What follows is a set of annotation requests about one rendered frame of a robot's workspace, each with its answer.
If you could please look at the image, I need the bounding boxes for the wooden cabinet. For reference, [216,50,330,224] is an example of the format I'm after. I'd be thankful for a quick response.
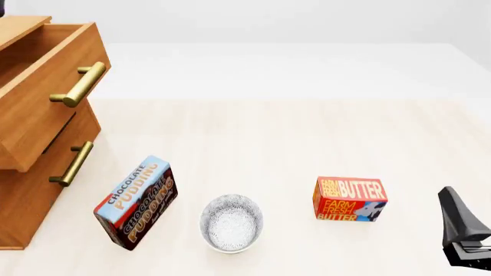
[0,15,104,251]

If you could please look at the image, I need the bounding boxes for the chocolate pudding box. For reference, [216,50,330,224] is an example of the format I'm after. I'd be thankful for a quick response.
[93,154,180,251]

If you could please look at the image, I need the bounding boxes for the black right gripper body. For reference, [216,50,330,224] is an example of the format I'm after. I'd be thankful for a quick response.
[442,232,491,271]

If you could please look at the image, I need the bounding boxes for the open wooden drawer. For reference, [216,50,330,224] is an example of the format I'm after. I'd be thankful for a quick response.
[0,21,113,174]

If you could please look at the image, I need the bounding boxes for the large brass drawer handle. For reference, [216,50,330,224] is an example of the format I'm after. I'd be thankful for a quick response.
[48,61,107,109]

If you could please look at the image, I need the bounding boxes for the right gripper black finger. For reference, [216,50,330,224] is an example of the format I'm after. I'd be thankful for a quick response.
[437,186,491,249]

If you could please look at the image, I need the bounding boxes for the closed wooden drawer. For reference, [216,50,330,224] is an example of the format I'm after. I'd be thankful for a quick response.
[18,99,103,248]

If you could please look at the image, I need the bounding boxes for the slim brass drawer handle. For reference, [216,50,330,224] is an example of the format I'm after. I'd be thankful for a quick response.
[48,140,95,189]

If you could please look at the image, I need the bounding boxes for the patterned grey bowl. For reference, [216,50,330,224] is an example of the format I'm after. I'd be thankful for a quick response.
[198,193,265,255]

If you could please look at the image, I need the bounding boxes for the red butter box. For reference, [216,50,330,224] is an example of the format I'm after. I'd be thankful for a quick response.
[311,176,389,223]

